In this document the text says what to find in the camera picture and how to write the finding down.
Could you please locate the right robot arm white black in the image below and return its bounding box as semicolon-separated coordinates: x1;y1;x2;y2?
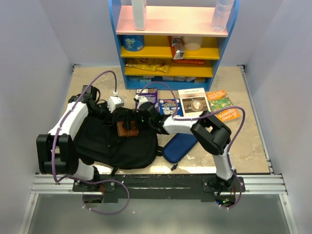
121;101;234;192

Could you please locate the white plastic tub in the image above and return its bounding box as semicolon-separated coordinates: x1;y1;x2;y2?
182;36;203;51

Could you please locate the white carton on shelf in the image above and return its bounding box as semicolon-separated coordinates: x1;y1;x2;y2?
131;0;147;31

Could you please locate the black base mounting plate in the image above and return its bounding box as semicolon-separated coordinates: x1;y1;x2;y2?
73;174;246;205

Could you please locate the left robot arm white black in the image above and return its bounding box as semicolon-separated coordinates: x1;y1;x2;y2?
36;85;101;191

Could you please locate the aluminium rail frame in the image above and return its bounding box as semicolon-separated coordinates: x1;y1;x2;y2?
20;66;299;234

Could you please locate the blue zip pencil case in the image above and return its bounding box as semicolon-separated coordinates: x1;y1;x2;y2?
162;134;197;163

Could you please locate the clear plastic bottle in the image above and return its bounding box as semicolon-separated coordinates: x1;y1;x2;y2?
211;0;234;32

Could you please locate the blue comic book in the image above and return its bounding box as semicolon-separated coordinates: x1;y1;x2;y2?
158;99;183;117

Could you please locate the blue shelf unit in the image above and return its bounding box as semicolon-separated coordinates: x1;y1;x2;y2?
108;0;239;91

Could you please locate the black backpack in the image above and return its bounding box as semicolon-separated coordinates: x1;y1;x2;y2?
74;107;163;170

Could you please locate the purple book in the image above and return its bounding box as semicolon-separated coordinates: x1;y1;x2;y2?
140;88;159;111

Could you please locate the silver orange snack bag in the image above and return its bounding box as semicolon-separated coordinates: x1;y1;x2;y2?
169;36;185;59

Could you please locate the blue round tin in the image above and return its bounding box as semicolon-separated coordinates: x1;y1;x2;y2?
122;35;145;52

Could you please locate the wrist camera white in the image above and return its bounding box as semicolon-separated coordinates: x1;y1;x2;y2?
107;91;124;113
134;94;149;108

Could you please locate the yellow chips bag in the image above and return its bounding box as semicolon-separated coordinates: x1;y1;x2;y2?
125;58;169;73

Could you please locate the orange treehouse book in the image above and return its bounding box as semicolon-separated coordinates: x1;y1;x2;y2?
207;90;240;122

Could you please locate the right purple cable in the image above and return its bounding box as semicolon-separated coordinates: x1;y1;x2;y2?
135;81;246;210

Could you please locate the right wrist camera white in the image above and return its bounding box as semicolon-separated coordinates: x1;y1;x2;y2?
134;94;149;108

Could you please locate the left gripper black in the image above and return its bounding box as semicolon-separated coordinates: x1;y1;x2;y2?
89;101;116;127

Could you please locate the brown leather wallet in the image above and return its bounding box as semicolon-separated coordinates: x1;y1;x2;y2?
117;120;139;137

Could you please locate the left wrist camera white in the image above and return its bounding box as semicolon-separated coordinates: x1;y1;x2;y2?
107;91;124;113

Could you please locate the white coffee cover book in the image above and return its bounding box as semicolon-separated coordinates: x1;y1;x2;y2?
178;88;211;117

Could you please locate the orange flat box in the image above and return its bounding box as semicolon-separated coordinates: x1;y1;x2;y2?
172;59;206;65

